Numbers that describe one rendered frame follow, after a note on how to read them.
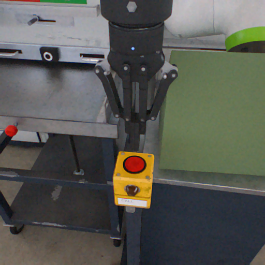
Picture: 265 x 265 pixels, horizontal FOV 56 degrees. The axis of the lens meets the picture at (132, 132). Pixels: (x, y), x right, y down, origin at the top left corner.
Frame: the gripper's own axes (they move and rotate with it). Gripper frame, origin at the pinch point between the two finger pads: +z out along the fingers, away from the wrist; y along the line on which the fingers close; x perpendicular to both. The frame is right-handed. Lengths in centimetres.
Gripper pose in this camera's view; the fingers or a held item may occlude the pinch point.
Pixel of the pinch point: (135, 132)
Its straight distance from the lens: 46.7
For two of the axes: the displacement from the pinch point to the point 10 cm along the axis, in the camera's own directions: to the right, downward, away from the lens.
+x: -1.2, 6.6, -7.4
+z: 0.0, 7.5, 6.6
